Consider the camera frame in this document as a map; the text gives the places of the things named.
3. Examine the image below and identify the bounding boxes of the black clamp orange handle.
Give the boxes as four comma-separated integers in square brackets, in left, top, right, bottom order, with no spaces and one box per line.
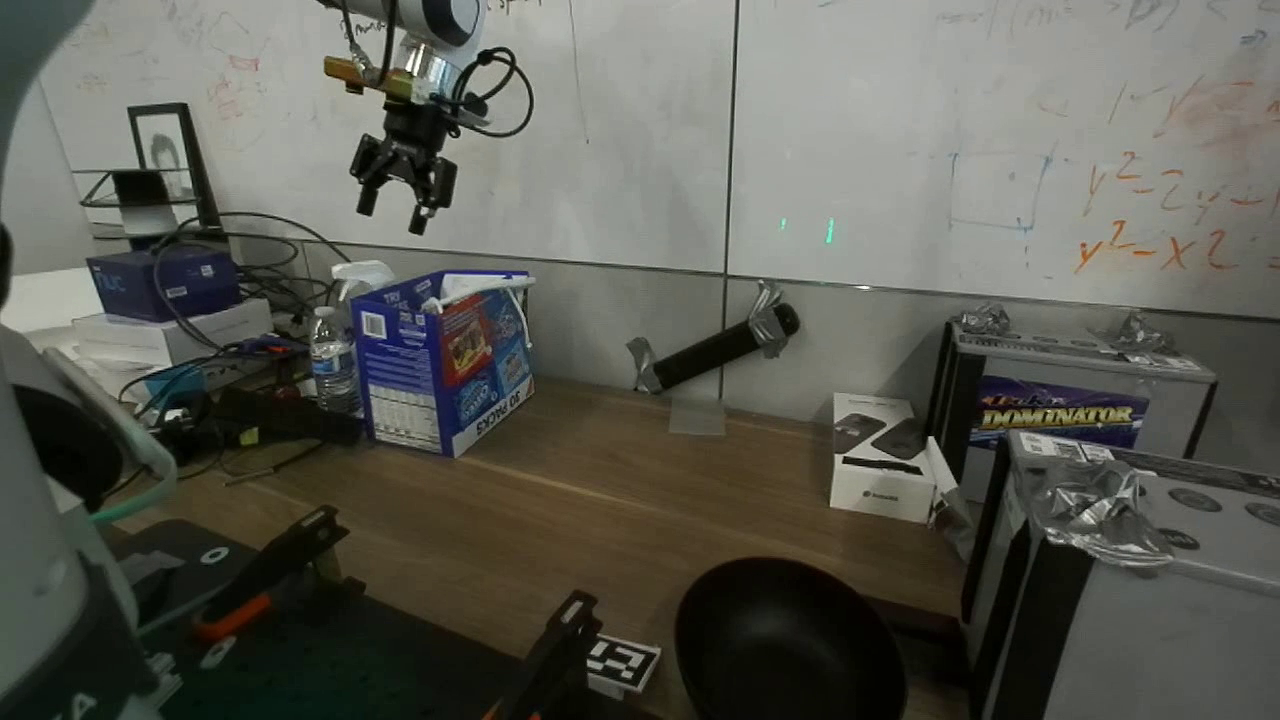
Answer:
[186,505,351,648]

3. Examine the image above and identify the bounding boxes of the white paper stack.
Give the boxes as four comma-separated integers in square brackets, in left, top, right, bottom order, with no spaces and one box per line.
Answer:
[68,296,280,390]

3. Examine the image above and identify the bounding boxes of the blue cardboard box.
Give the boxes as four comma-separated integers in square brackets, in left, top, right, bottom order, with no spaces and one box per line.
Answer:
[351,269,540,460]

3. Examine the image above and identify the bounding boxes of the black wire shelf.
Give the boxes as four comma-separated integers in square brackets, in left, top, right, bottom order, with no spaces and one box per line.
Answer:
[75,163,209,247]

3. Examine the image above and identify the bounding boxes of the large grey battery box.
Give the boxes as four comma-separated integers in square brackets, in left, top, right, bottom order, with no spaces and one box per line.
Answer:
[963,433,1280,720]

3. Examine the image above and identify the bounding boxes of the crumpled aluminium foil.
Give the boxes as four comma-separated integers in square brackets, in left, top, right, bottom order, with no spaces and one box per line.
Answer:
[1017,433,1180,571]

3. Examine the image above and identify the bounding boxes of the black coiled cables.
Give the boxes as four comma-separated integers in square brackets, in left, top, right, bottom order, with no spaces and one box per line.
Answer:
[149,207,351,353]

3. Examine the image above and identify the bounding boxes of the black bar clamp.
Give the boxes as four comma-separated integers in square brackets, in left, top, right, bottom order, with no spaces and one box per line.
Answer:
[484,593,603,720]

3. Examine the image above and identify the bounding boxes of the clear spray bottle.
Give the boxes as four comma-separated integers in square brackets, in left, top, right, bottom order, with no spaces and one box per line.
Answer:
[327,256,399,306]

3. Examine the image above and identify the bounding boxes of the white rope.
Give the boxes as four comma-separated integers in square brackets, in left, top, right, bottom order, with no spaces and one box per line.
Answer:
[494,272,540,390]

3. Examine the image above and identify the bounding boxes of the dark blue carton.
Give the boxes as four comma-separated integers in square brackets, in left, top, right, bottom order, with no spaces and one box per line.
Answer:
[86,244,249,322]

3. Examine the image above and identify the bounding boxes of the black picture frame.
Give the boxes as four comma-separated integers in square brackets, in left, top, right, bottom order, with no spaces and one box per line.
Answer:
[123,100,225,239]

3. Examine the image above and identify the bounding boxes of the white phone box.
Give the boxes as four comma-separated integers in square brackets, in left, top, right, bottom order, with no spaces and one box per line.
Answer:
[829,386,962,528]

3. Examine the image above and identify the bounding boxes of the clear acrylic sheet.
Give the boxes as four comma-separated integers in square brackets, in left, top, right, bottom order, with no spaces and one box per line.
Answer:
[666,394,731,438]

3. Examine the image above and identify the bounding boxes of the black white fiducial marker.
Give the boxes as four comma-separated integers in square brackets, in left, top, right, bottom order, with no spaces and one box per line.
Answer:
[582,630,670,709]

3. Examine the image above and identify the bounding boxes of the black hand tool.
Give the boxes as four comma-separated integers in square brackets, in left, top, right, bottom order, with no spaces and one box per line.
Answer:
[156,380,370,467]

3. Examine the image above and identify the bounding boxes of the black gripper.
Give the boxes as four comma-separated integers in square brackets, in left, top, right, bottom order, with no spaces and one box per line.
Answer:
[350,96,463,239]

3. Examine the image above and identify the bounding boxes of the small water bottle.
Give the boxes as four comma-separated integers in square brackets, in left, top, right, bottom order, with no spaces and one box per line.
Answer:
[308,304,361,414]

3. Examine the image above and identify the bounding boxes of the black frying pan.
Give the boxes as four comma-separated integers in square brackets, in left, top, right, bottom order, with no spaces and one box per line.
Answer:
[674,554,912,720]

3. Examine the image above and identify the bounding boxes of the black rubber mat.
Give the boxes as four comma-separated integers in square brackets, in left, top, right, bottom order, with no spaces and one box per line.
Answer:
[106,516,658,720]

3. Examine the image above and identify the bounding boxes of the black flashlight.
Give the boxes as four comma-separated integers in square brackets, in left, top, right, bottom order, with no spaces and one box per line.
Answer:
[624,296,804,398]

